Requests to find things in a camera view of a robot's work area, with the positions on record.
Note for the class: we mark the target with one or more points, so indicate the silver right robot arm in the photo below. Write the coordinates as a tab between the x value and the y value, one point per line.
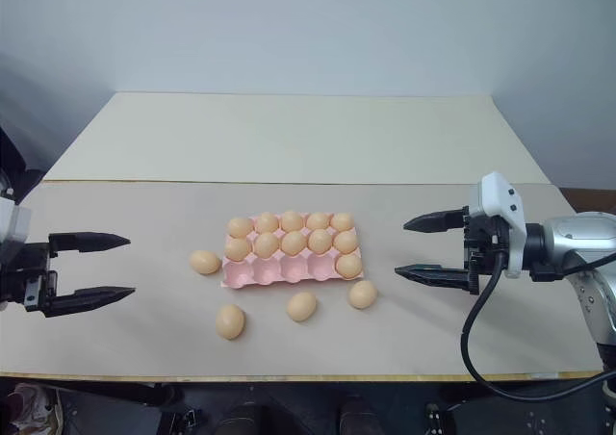
577	242

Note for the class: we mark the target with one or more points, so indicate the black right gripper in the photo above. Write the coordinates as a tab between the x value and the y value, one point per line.
481	248

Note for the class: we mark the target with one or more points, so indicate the tan egg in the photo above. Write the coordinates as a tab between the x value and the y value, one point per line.
317	221
266	222
293	242
345	242
266	244
292	220
205	262
348	265
341	222
240	226
319	240
302	306
237	249
230	322
362	294

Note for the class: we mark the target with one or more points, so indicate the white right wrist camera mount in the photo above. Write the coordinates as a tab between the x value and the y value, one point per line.
500	199

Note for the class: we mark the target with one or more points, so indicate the pink and white shoe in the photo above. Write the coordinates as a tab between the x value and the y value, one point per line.
26	403

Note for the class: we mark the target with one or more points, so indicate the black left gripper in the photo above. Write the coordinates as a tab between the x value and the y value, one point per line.
29	271

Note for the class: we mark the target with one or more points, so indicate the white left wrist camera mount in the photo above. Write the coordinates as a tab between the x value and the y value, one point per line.
14	225

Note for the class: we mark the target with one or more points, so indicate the pink plastic egg tray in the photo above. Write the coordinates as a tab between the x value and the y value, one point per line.
269	273

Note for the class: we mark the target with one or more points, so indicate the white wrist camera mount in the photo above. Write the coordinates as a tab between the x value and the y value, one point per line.
14	225
500	199

